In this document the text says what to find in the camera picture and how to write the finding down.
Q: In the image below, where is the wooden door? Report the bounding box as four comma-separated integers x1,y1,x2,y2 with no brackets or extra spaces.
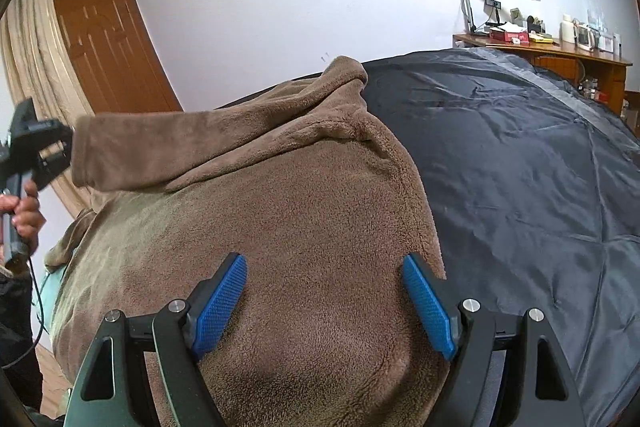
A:
51,0,183,115

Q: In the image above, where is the wooden desk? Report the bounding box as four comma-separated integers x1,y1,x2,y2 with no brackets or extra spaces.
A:
452,32,633,112

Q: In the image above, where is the dark bed cover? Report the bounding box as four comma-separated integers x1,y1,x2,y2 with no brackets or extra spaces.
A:
215,47,640,427

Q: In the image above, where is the black cable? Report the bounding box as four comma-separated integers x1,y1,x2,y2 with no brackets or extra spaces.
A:
0,252,47,371

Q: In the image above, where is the red box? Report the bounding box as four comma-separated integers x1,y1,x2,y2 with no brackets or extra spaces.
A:
489,26,530,46

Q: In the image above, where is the person's left hand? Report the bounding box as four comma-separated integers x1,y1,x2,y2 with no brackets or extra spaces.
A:
0,182,48,258

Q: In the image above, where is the brown fleece garment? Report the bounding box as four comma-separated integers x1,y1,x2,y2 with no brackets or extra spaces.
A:
44,54,448,427

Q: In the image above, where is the black puffer jacket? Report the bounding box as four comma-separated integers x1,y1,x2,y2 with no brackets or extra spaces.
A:
0,264,45,410

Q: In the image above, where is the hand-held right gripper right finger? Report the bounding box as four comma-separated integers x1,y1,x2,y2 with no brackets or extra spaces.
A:
402,253,586,427

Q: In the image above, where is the beige curtain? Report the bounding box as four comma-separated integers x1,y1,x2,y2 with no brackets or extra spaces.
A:
0,0,136,218

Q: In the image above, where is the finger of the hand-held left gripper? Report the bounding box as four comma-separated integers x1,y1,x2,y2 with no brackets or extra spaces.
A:
27,119,75,148
31,148,70,194

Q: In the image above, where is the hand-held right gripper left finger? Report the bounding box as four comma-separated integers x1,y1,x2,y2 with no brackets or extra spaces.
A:
70,252,249,427

